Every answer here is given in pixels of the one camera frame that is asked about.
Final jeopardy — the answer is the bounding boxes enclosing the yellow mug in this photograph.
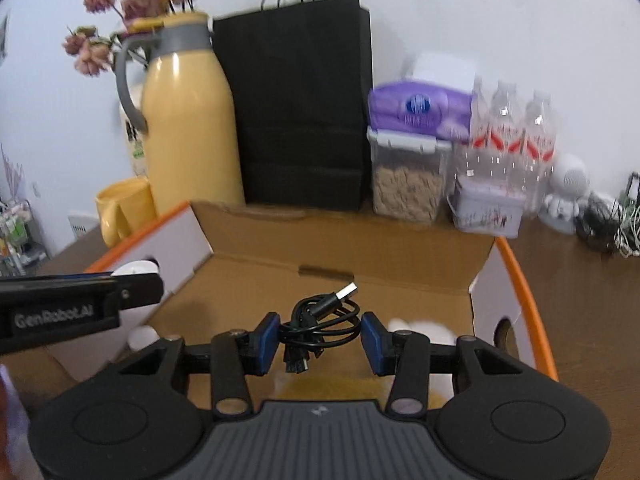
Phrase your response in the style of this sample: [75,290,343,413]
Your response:
[95,177,158,248]

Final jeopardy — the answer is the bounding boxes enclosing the red cardboard box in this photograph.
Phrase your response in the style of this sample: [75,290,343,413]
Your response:
[47,201,560,401]

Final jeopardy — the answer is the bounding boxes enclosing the clear food container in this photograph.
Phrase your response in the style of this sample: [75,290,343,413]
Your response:
[366,127,453,223]

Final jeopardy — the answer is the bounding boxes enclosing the metal storage rack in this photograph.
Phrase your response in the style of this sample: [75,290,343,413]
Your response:
[0,200,51,276]

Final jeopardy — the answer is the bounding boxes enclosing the white milk carton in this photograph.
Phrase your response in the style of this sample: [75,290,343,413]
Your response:
[118,105,151,178]

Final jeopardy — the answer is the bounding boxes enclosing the purple tissue pack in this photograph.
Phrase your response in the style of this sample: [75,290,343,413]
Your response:
[367,52,478,141]

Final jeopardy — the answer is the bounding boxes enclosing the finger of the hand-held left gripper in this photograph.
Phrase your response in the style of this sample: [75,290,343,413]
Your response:
[111,271,164,313]

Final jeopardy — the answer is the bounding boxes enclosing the black USB cable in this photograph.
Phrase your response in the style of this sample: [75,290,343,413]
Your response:
[277,282,362,375]

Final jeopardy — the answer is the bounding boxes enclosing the white wall vent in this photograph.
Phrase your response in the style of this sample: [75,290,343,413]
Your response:
[67,212,103,238]

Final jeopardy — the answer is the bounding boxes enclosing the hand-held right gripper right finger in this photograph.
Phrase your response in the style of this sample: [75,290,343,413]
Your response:
[360,311,526,417]

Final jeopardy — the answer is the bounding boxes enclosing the large white plastic lid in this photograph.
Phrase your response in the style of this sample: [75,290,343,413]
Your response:
[112,258,161,278]

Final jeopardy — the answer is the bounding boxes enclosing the purple dried plant sprigs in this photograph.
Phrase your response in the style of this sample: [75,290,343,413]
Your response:
[0,142,26,198]

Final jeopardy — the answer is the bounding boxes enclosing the white robot-shaped speaker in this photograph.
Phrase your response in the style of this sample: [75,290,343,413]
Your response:
[539,152,593,236]

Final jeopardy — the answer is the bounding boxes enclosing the white floral tin box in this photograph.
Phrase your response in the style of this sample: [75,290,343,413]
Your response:
[446,176,527,238]

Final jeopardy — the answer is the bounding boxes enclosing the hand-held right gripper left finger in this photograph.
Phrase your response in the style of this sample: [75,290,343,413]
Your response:
[117,311,280,417]

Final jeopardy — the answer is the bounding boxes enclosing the yellow thermos jug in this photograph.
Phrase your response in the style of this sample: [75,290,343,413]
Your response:
[114,10,246,216]

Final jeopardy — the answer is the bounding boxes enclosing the black paper bag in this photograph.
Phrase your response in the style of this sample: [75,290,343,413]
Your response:
[212,0,375,212]

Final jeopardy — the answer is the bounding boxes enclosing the white fluffy pad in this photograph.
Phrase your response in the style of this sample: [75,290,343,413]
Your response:
[387,316,451,343]

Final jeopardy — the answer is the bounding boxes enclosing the dried pink flowers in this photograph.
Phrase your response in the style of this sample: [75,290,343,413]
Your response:
[62,0,203,78]

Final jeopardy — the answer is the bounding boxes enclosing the tangle of charger cables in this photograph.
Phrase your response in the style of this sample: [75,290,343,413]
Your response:
[575,172,640,258]

